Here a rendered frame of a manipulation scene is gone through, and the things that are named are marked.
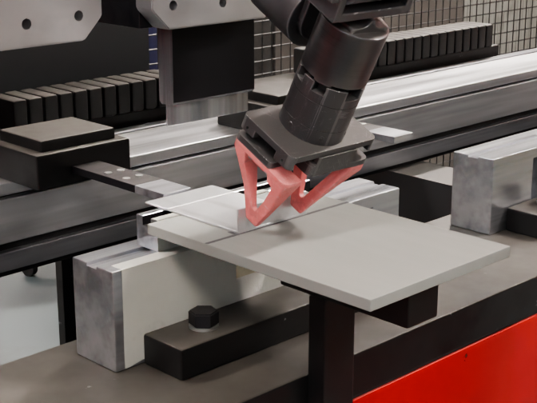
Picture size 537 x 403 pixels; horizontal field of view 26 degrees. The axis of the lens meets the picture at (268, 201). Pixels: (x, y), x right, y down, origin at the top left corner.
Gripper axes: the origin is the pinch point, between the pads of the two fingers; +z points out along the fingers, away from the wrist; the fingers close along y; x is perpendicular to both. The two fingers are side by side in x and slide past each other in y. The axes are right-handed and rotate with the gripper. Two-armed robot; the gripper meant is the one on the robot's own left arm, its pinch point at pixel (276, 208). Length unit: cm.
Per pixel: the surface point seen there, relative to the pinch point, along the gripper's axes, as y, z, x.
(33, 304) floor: -111, 192, -151
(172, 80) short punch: 3.6, -5.1, -13.4
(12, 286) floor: -115, 200, -167
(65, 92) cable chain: -10.7, 19.9, -43.8
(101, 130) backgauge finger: -3.0, 12.3, -27.5
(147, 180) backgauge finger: -0.4, 9.8, -16.4
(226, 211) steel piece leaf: 0.5, 4.2, -4.8
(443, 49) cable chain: -86, 23, -43
